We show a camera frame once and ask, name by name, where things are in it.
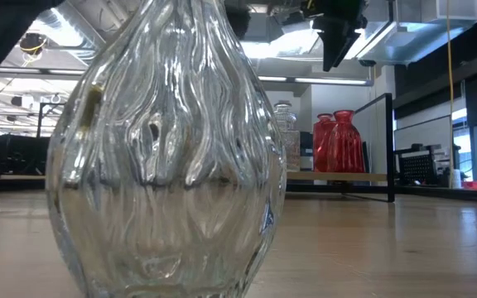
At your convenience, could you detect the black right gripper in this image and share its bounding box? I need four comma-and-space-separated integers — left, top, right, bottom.
226, 0, 369, 73

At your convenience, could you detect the clear cylindrical glass vase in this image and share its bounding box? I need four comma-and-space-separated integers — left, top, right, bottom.
273, 100, 298, 127

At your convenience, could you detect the red cylindrical glass vase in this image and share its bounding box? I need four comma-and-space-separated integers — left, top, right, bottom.
312, 113, 335, 173

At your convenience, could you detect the clear square textured glass vase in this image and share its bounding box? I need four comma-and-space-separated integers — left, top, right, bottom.
278, 123, 302, 172

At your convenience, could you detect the red ribbed round glass vase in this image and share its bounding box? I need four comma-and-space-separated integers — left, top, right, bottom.
325, 109, 367, 174

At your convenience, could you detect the clear wavy glass vase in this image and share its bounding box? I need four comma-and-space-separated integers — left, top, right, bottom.
46, 0, 288, 298

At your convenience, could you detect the grey ceiling box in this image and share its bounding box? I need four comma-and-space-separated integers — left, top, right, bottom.
251, 11, 273, 41

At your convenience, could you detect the ceiling light tube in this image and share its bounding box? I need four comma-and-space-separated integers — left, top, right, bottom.
258, 75, 369, 87

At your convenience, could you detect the black printer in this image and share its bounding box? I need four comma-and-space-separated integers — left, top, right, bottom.
299, 131, 315, 171

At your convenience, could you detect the black perforated chair back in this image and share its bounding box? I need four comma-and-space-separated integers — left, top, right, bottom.
395, 143, 441, 186

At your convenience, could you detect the long ceiling light strip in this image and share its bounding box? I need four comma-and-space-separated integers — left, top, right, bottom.
0, 67, 87, 77

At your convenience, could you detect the black background workstation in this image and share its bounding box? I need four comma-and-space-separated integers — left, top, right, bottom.
0, 102, 60, 177

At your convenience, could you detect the large silver duct hood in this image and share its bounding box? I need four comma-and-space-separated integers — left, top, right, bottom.
345, 0, 477, 66

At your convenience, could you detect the wooden shelf black metal frame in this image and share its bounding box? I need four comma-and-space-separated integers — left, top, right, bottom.
284, 93, 397, 204

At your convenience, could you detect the yellow hanging cable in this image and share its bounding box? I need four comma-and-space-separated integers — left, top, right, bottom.
445, 0, 455, 190

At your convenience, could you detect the silver corrugated ventilation duct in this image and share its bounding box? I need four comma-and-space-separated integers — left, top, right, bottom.
35, 0, 103, 49

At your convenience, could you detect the black ceiling cable reel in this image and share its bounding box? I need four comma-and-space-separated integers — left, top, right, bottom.
17, 32, 48, 57

